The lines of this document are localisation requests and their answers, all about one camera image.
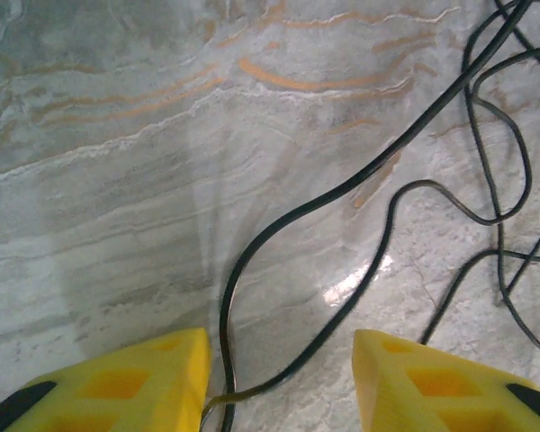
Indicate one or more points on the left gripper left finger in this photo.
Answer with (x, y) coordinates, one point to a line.
(117, 387)

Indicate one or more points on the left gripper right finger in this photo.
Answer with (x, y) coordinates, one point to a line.
(432, 391)

